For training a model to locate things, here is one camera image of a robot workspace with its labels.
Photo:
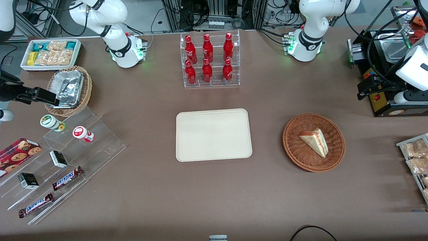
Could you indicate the clear snack bag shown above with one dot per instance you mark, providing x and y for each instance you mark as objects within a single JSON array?
[
  {"x": 414, "y": 149},
  {"x": 418, "y": 165}
]

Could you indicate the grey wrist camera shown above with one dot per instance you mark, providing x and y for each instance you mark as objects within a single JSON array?
[
  {"x": 6, "y": 115},
  {"x": 403, "y": 97}
]

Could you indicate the green-lid yogurt bottle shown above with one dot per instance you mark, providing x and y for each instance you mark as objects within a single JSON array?
[{"x": 48, "y": 121}]

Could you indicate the aluminium foil tray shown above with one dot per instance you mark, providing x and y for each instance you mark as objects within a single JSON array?
[{"x": 68, "y": 87}]

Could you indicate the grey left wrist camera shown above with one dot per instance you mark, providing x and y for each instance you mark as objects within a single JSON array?
[{"x": 403, "y": 97}]

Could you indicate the white plastic bin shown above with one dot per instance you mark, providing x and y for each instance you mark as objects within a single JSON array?
[{"x": 40, "y": 68}]

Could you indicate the light tan wicker basket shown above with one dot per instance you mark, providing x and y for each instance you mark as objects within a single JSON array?
[{"x": 85, "y": 97}]

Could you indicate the yellow snack packet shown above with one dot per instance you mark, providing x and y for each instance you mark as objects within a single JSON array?
[{"x": 31, "y": 58}]

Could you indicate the triangular sandwich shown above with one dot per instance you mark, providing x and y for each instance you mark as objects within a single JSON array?
[{"x": 316, "y": 142}]

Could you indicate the beige plastic tray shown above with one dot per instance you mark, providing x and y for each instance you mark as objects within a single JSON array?
[{"x": 200, "y": 147}]

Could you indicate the brown round wicker basket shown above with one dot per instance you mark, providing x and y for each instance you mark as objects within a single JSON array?
[{"x": 301, "y": 154}]

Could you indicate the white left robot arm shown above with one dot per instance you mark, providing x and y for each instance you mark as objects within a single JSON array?
[{"x": 309, "y": 43}]

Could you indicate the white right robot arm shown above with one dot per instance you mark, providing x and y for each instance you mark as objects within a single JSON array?
[{"x": 123, "y": 50}]

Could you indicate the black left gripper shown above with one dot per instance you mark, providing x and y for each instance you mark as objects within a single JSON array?
[{"x": 387, "y": 86}]

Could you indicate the red-lid yogurt bottle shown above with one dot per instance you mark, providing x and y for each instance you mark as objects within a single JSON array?
[{"x": 80, "y": 132}]

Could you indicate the aluminium frame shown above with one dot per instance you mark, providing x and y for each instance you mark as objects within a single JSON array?
[{"x": 174, "y": 16}]

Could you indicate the red cola bottle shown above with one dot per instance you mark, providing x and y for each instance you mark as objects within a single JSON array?
[
  {"x": 207, "y": 48},
  {"x": 207, "y": 72},
  {"x": 227, "y": 72},
  {"x": 190, "y": 48},
  {"x": 228, "y": 47},
  {"x": 190, "y": 73}
]

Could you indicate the grey metal bracket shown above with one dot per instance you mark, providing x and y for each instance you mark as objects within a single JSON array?
[{"x": 218, "y": 238}]

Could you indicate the clear acrylic step display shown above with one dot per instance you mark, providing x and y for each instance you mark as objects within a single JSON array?
[{"x": 100, "y": 147}]

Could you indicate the red cookie box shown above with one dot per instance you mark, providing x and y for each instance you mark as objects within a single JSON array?
[{"x": 16, "y": 155}]

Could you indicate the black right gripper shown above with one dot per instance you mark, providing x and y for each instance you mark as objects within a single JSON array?
[{"x": 7, "y": 90}]

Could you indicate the small black box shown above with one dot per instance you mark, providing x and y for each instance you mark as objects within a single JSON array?
[
  {"x": 28, "y": 180},
  {"x": 58, "y": 159}
]

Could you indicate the teal snack packet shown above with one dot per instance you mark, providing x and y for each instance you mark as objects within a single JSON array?
[
  {"x": 71, "y": 45},
  {"x": 40, "y": 47}
]

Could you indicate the clear cracker bag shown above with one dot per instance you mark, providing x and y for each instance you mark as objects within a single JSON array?
[
  {"x": 53, "y": 58},
  {"x": 57, "y": 46}
]

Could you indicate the clear acrylic bottle rack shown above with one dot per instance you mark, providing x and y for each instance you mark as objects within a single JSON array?
[{"x": 215, "y": 82}]

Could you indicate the steel food pan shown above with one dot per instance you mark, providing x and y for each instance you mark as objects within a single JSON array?
[{"x": 393, "y": 47}]

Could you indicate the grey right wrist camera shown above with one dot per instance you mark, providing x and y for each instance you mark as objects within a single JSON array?
[{"x": 6, "y": 115}]

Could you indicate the black food warmer machine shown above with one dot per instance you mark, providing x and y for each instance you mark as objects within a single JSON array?
[{"x": 379, "y": 105}]

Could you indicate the snickers bar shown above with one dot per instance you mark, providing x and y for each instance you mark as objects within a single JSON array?
[
  {"x": 36, "y": 205},
  {"x": 67, "y": 178}
]

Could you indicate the tray of packaged pastries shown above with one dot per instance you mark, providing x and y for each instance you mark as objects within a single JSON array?
[{"x": 415, "y": 180}]

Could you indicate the white power strip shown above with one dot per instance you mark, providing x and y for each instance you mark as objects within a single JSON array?
[{"x": 216, "y": 24}]

